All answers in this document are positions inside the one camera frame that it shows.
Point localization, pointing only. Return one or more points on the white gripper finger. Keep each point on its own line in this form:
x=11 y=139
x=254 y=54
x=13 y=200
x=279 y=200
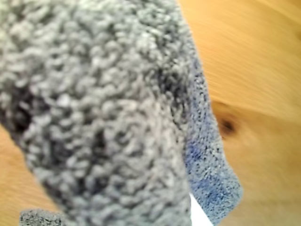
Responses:
x=198 y=215

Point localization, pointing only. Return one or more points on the grey terry cleaning cloth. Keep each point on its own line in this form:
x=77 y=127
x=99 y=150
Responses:
x=98 y=113

